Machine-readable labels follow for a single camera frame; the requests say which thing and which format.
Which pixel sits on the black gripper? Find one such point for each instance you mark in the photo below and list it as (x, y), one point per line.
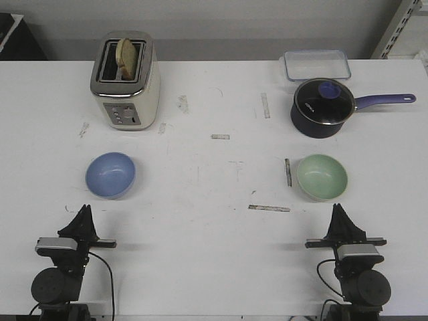
(352, 235)
(85, 239)

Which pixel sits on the green bowl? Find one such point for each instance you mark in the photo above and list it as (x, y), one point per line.
(321, 177)

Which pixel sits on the blue bowl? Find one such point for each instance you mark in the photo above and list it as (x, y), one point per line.
(111, 175)

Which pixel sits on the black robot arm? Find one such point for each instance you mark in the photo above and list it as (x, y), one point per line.
(57, 289)
(364, 291)

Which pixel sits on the dark blue saucepan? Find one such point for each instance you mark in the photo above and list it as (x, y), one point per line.
(315, 130)

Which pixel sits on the glass pot lid blue knob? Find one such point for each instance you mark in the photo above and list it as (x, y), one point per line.
(324, 101)

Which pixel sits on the cream and chrome toaster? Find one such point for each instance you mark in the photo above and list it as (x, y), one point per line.
(127, 105)

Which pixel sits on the clear plastic food container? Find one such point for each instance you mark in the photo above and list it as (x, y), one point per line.
(306, 64)

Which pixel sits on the slice of toast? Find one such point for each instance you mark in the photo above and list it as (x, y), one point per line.
(126, 57)

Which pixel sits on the white slotted metal rack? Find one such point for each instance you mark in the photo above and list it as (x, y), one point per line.
(406, 34)

